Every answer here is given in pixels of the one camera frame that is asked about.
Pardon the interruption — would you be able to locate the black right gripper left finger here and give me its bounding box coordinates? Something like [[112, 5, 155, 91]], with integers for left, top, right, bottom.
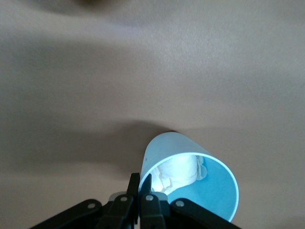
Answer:
[[30, 173, 141, 229]]

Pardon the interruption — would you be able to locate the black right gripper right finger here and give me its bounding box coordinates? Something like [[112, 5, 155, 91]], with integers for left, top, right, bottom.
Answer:
[[139, 173, 242, 229]]

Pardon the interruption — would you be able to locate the blue cup holding white tissue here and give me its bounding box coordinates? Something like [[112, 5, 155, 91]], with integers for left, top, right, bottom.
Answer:
[[139, 130, 239, 224]]

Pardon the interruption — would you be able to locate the white crumpled tissue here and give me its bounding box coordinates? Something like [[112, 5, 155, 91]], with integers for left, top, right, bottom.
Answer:
[[152, 154, 208, 194]]

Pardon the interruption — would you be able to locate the brown table cloth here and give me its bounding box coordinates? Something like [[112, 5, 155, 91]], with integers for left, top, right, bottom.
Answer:
[[0, 0, 305, 229]]

